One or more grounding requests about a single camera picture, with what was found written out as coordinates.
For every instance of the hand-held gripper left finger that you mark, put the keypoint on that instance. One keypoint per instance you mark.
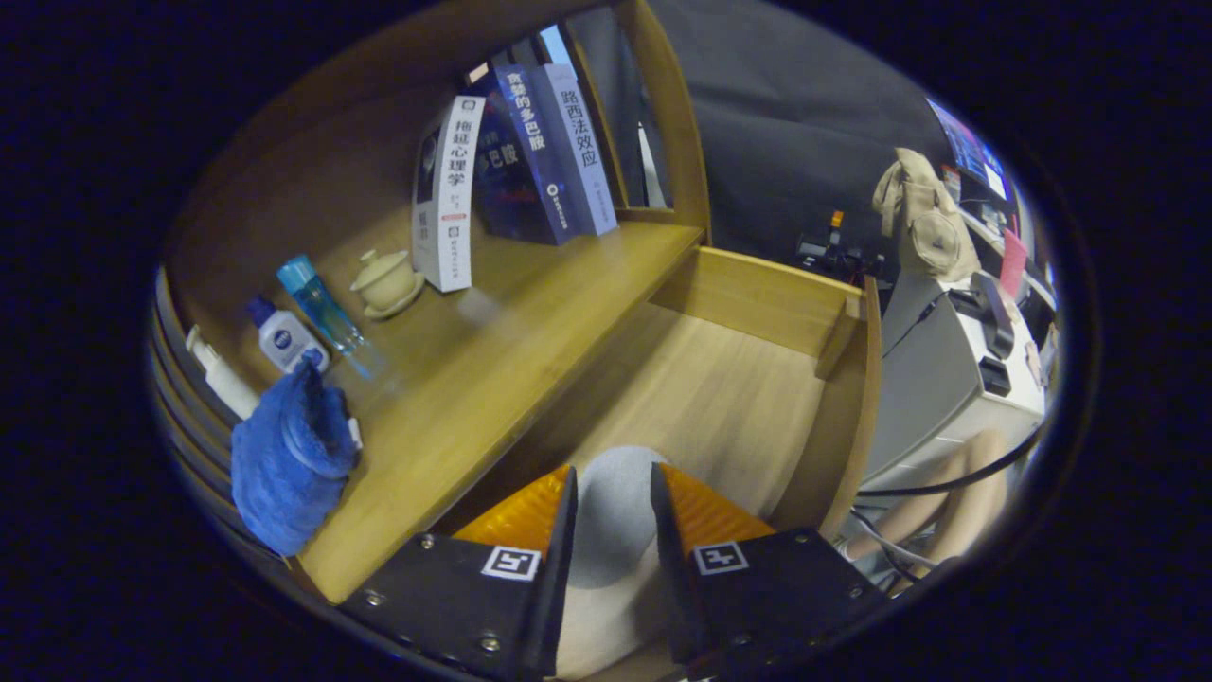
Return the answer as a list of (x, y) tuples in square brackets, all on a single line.
[(530, 606)]

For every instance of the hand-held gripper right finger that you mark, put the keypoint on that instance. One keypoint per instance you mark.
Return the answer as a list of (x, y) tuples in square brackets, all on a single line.
[(720, 606)]

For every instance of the wooden countertop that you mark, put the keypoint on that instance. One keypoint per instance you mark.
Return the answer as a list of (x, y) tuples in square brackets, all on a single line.
[(473, 379)]

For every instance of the wooden cabinet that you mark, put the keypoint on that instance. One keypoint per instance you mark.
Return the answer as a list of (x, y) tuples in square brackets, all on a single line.
[(312, 170)]

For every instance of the person's leg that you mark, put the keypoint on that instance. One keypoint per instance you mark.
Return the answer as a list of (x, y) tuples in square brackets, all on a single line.
[(947, 502)]

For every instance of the blue rolled towel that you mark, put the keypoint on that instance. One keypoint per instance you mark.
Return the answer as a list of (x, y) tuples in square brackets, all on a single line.
[(284, 464)]

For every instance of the white grey machine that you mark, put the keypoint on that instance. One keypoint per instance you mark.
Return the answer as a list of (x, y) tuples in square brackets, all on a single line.
[(937, 379)]

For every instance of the cream lidded teacup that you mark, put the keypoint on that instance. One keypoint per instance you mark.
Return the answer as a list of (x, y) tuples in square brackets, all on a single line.
[(386, 282)]

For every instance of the white bottle with blue cap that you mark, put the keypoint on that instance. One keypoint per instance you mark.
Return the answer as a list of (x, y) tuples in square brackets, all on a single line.
[(284, 339)]

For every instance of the clear blue bottle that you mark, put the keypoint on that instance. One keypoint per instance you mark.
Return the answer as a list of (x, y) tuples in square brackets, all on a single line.
[(322, 303)]

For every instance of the black device with orange tip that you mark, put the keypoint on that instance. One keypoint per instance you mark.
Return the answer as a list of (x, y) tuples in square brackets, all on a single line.
[(833, 251)]

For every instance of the white pump bottle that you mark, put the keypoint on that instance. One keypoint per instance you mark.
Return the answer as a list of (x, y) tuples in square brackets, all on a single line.
[(222, 374)]

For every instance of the white book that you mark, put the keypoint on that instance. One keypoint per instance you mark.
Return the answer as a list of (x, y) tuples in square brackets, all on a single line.
[(447, 189)]

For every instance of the beige bag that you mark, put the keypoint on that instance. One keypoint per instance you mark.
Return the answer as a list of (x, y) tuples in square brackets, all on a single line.
[(923, 223)]

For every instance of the dark blue book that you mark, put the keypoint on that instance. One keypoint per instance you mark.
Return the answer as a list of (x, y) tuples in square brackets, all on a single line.
[(521, 161)]

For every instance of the pink card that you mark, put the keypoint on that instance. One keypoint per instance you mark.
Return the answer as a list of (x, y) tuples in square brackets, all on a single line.
[(1013, 265)]

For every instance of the light purple book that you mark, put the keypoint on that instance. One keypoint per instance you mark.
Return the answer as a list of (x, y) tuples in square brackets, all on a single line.
[(578, 142)]

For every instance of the computer monitor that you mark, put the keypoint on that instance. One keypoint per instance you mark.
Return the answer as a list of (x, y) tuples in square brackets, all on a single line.
[(966, 152)]

